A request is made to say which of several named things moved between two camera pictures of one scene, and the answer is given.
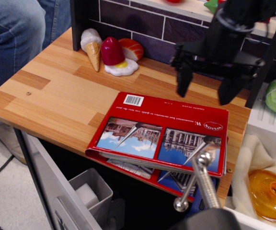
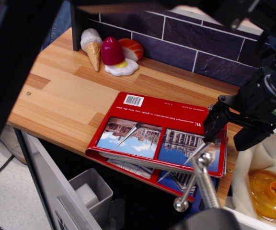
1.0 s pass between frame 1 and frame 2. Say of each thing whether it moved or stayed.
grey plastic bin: stayed
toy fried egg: stayed
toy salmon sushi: stayed
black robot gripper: moved
